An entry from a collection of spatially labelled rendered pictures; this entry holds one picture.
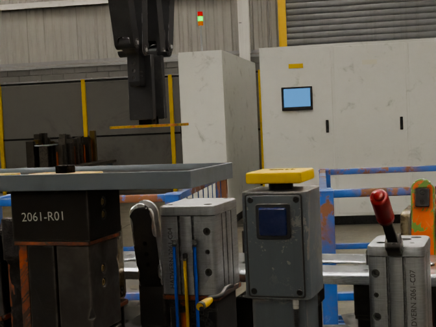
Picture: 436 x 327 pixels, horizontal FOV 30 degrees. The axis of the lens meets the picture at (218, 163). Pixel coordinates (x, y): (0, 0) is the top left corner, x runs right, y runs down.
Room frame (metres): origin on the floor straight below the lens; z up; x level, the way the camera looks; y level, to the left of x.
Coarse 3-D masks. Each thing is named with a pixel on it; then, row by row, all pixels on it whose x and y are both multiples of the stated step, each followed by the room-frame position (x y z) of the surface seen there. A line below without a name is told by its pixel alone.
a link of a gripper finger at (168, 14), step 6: (162, 0) 0.94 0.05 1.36; (168, 0) 0.93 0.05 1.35; (174, 0) 0.94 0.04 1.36; (162, 6) 0.93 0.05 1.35; (168, 6) 0.93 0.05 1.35; (174, 6) 0.94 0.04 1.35; (162, 12) 0.93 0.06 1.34; (168, 12) 0.93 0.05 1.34; (168, 18) 0.93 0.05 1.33; (168, 24) 0.93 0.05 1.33; (168, 30) 0.93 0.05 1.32; (168, 36) 0.93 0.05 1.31; (168, 42) 0.93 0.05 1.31; (168, 48) 0.92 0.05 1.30
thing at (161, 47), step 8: (152, 0) 0.91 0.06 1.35; (160, 0) 0.91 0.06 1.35; (152, 8) 0.91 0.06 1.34; (160, 8) 0.91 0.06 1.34; (152, 16) 0.91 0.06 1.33; (160, 16) 0.91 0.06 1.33; (152, 24) 0.91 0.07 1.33; (160, 24) 0.91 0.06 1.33; (152, 32) 0.91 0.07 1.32; (160, 32) 0.91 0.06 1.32; (152, 40) 0.91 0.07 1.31; (160, 40) 0.91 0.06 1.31; (160, 48) 0.91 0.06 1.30; (168, 56) 0.91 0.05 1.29
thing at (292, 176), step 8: (288, 168) 0.89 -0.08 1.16; (296, 168) 0.88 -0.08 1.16; (304, 168) 0.87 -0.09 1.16; (312, 168) 0.88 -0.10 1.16; (248, 176) 0.84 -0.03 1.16; (256, 176) 0.84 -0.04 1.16; (264, 176) 0.84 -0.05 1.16; (272, 176) 0.83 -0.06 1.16; (280, 176) 0.83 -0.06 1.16; (288, 176) 0.83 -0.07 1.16; (296, 176) 0.82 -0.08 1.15; (304, 176) 0.84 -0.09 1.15; (312, 176) 0.87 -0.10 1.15; (272, 184) 0.85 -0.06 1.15; (280, 184) 0.85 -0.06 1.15; (288, 184) 0.85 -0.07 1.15
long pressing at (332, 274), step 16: (128, 256) 1.32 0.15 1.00; (240, 256) 1.27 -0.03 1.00; (336, 256) 1.23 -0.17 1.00; (352, 256) 1.23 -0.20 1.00; (432, 256) 1.20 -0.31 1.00; (128, 272) 1.19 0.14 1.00; (240, 272) 1.13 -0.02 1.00; (336, 272) 1.09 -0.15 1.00; (352, 272) 1.08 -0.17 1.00; (368, 272) 1.08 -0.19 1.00; (432, 272) 1.06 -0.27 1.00
